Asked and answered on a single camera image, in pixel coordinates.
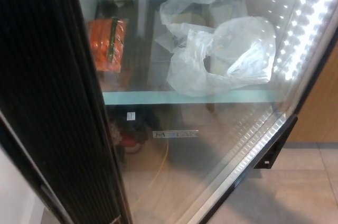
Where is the glass refrigerator door black frame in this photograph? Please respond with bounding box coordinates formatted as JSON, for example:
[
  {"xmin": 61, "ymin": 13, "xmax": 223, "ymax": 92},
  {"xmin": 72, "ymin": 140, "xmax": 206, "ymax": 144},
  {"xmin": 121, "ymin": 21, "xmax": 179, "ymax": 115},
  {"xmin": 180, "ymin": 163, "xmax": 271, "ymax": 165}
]
[{"xmin": 0, "ymin": 0, "xmax": 338, "ymax": 224}]

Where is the glass-front display refrigerator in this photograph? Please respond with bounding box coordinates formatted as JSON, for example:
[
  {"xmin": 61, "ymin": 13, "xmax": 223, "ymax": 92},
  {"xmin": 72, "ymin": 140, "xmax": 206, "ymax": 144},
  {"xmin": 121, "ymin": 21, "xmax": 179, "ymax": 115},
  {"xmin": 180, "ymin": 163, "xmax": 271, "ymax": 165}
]
[{"xmin": 73, "ymin": 0, "xmax": 338, "ymax": 172}]

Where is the glass shelf teal edge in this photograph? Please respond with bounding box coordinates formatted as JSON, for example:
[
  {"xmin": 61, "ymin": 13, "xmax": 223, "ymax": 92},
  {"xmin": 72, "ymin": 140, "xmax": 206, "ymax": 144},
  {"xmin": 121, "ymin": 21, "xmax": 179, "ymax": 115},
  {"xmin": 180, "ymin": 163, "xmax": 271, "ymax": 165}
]
[{"xmin": 88, "ymin": 17, "xmax": 294, "ymax": 106}]

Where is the orange carrot bag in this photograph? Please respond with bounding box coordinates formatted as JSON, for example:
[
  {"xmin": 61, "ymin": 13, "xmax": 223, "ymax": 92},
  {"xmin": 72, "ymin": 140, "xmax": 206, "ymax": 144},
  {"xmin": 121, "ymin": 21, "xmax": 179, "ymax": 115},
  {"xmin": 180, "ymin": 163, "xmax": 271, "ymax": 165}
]
[{"xmin": 88, "ymin": 16, "xmax": 129, "ymax": 73}]

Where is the clear crumpled plastic bag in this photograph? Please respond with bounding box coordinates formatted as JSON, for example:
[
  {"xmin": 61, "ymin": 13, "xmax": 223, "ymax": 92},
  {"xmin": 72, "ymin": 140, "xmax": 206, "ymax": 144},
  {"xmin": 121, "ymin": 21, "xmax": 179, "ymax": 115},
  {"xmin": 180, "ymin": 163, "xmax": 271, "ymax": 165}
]
[{"xmin": 159, "ymin": 0, "xmax": 220, "ymax": 33}]

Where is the white translucent plastic bag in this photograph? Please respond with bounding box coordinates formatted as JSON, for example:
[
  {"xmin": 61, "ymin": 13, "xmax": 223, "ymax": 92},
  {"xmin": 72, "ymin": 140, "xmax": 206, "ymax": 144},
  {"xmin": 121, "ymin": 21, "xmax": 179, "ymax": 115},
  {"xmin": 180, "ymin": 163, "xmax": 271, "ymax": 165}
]
[{"xmin": 166, "ymin": 16, "xmax": 277, "ymax": 97}]

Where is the wooden cabinet panel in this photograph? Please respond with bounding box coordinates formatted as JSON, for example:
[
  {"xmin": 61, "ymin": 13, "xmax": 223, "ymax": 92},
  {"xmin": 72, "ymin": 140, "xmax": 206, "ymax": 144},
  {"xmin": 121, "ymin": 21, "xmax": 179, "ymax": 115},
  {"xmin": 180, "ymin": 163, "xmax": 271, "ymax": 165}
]
[{"xmin": 286, "ymin": 38, "xmax": 338, "ymax": 143}]

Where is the white LED light strip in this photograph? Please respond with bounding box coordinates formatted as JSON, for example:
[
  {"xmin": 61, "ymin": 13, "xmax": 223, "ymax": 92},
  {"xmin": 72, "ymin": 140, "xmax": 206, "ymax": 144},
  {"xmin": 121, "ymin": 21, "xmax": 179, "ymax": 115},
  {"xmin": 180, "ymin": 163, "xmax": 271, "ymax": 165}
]
[{"xmin": 274, "ymin": 0, "xmax": 338, "ymax": 82}]

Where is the black door hinge bracket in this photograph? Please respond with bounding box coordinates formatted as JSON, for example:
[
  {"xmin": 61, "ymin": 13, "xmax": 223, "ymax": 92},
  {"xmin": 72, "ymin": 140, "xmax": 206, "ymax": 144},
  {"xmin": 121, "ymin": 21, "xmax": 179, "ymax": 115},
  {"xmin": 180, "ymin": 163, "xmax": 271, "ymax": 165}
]
[{"xmin": 252, "ymin": 115, "xmax": 298, "ymax": 170}]

